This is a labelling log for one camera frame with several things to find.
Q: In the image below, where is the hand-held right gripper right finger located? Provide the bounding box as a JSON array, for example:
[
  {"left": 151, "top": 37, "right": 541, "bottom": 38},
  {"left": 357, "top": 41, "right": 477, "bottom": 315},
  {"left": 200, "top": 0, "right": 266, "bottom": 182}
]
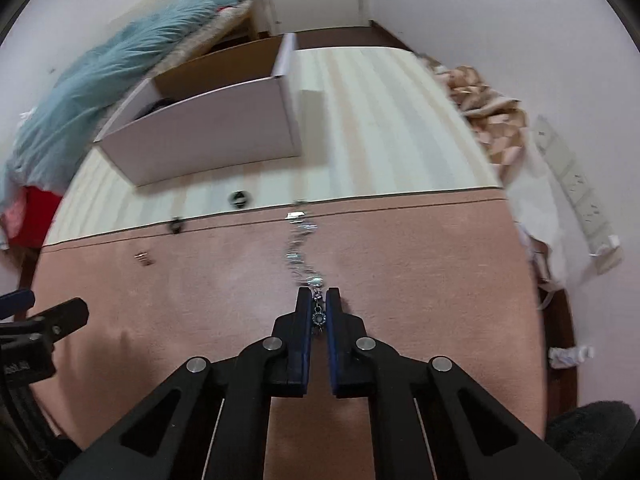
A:
[{"left": 326, "top": 286, "right": 581, "bottom": 480}]

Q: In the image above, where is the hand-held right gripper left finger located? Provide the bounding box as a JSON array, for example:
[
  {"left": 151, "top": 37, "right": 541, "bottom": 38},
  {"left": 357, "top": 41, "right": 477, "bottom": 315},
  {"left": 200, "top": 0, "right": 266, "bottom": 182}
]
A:
[{"left": 59, "top": 286, "right": 315, "bottom": 480}]

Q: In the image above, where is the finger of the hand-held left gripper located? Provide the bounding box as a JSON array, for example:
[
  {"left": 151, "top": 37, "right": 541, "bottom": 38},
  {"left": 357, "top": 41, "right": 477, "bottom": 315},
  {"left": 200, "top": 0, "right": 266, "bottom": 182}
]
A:
[{"left": 0, "top": 290, "right": 90, "bottom": 346}]

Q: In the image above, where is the silver chain bracelet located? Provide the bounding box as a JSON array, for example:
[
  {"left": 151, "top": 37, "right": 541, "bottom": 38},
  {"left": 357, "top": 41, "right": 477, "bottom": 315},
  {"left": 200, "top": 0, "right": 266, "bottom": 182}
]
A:
[{"left": 283, "top": 199, "right": 327, "bottom": 335}]

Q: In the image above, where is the white cardboard box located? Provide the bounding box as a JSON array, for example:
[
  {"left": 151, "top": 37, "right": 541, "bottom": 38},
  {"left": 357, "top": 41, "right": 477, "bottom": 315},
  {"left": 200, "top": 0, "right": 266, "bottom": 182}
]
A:
[{"left": 93, "top": 33, "right": 304, "bottom": 188}]

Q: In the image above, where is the pink blanket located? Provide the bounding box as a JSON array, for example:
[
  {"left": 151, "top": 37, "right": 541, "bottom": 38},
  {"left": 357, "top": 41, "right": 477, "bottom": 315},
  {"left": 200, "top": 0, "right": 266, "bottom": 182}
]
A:
[{"left": 29, "top": 186, "right": 548, "bottom": 480}]

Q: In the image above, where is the red cloth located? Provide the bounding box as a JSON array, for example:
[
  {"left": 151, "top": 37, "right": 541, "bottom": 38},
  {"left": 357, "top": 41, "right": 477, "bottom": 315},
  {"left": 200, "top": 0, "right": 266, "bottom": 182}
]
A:
[{"left": 4, "top": 185, "right": 63, "bottom": 250}]

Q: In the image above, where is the light blue fluffy blanket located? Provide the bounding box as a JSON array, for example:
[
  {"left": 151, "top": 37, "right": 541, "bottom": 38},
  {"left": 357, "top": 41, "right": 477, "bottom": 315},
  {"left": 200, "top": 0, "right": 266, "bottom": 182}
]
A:
[{"left": 0, "top": 0, "right": 251, "bottom": 206}]

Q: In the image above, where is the cream striped bed sheet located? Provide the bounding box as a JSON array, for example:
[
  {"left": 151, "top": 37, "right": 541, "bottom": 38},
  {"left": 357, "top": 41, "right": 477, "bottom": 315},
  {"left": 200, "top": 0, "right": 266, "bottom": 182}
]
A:
[{"left": 44, "top": 46, "right": 505, "bottom": 247}]

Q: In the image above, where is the crumpled white paper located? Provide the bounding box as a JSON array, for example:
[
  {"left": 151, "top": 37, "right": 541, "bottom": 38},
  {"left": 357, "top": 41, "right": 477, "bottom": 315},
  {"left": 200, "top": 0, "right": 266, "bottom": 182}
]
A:
[{"left": 548, "top": 345, "right": 596, "bottom": 370}]

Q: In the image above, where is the white plastic bag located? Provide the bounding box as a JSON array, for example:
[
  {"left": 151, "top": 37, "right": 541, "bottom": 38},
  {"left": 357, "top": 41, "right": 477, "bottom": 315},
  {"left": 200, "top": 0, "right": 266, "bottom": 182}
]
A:
[{"left": 505, "top": 145, "right": 571, "bottom": 286}]

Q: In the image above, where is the black fuzzy cloth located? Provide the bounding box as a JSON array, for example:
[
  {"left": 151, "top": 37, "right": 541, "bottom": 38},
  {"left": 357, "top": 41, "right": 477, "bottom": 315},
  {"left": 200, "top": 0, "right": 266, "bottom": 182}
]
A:
[{"left": 545, "top": 400, "right": 640, "bottom": 480}]

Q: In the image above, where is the beige patterned cloth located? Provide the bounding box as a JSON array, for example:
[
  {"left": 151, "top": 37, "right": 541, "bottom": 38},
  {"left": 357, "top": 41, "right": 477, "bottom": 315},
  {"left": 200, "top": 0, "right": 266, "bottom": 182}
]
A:
[{"left": 425, "top": 57, "right": 528, "bottom": 181}]

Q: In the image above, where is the white power strip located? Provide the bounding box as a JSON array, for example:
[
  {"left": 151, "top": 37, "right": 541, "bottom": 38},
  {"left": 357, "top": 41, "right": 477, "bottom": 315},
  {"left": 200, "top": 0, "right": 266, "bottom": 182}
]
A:
[{"left": 534, "top": 115, "right": 622, "bottom": 256}]

